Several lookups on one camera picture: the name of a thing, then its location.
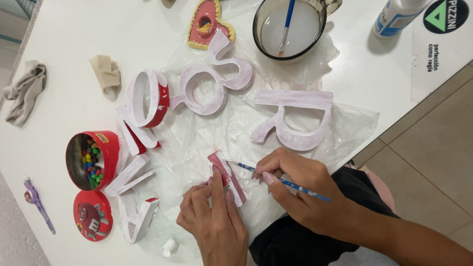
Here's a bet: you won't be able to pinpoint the person's left hand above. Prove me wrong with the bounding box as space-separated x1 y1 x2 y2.
177 164 249 266

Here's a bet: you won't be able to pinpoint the person's right hand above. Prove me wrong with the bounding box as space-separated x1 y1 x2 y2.
251 147 361 244

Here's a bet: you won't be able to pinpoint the blue thin paintbrush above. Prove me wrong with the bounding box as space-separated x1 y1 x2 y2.
226 159 332 203

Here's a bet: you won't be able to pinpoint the red white straight letter piece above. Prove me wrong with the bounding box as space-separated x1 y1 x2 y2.
207 150 247 208

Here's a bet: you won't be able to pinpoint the small white cap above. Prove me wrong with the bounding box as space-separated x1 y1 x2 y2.
161 238 179 258

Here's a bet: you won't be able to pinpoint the person's black clothing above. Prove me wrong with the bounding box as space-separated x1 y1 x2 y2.
249 166 400 266

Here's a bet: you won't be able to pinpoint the pink seat cushion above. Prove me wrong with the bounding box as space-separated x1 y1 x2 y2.
355 165 396 213

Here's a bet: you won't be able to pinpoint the white pointed letter red side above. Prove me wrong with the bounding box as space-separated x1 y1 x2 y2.
117 192 160 245

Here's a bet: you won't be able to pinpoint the clear plastic sheet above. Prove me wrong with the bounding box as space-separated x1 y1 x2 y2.
118 0 381 256

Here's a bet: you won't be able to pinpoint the white painted letter with leg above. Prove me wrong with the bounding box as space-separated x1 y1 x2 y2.
251 89 334 151

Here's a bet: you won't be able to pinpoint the white painted forked letter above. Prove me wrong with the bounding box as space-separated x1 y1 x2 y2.
104 153 156 197

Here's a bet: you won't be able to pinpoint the red round tin lid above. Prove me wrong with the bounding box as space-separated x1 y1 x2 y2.
73 189 114 242

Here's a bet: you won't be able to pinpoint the white painted round letter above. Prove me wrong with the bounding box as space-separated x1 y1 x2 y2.
169 63 227 116

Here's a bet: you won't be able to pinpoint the red round candy tin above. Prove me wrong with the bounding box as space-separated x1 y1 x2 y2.
65 130 120 192

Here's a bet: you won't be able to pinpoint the white zigzag letter red side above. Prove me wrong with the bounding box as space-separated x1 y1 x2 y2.
115 104 162 156

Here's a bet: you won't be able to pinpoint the colourful candies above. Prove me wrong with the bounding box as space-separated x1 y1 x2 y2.
81 138 105 189

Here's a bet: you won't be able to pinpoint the round letter with red side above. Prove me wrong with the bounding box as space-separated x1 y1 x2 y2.
126 69 171 128

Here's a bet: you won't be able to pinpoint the white painted curved letter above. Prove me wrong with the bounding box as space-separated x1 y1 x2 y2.
206 29 255 91

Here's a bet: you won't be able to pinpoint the glass mug with white water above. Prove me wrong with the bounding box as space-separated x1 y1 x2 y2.
252 0 343 62

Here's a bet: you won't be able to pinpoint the purple wristwatch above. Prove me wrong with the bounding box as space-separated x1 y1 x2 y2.
23 176 57 235

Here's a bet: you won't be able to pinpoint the beige crumpled cloth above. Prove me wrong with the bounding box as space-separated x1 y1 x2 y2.
89 54 122 101

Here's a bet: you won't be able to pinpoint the white bottle with blue label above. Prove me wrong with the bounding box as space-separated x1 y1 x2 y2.
372 0 433 39

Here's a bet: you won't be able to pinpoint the pink heart-shaped ceramic piece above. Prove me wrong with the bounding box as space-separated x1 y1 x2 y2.
186 0 236 51

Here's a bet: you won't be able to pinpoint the grey crumpled cloth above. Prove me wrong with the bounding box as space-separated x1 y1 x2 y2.
2 60 48 128

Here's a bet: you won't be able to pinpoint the blue-handled paintbrush in mug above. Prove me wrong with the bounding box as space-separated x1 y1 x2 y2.
277 0 296 57

